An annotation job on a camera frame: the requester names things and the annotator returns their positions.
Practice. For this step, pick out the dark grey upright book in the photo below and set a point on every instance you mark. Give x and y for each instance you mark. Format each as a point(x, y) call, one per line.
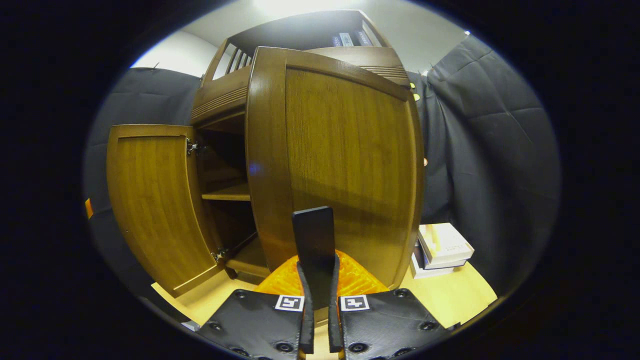
point(363, 38)

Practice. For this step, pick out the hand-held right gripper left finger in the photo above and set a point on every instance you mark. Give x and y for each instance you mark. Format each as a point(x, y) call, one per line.
point(306, 320)

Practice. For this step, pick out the wooden cabinet door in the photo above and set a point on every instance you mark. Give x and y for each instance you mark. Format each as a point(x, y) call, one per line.
point(155, 200)
point(350, 150)

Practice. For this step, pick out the thin grey book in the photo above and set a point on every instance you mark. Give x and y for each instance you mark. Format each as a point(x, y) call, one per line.
point(445, 265)

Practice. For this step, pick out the wooden inner shelf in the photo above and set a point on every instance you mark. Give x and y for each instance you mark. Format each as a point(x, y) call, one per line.
point(230, 193)

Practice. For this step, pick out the light grey upright book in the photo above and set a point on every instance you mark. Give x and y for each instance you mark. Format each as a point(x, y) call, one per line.
point(346, 40)

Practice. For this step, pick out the dark blue upright book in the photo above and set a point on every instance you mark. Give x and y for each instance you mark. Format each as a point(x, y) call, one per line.
point(336, 41)

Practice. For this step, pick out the brown wooden double-door shoe cabinet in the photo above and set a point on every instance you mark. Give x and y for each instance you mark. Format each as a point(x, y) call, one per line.
point(295, 32)

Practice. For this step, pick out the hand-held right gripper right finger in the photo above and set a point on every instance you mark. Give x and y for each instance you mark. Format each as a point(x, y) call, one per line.
point(334, 325)

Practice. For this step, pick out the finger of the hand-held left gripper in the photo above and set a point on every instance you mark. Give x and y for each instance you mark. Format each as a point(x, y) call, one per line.
point(89, 208)

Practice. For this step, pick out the metal door hinge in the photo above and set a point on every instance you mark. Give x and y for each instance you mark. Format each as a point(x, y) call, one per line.
point(192, 147)
point(220, 254)

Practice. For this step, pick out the black backdrop cloth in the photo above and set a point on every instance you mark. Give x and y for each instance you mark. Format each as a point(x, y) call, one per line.
point(495, 150)

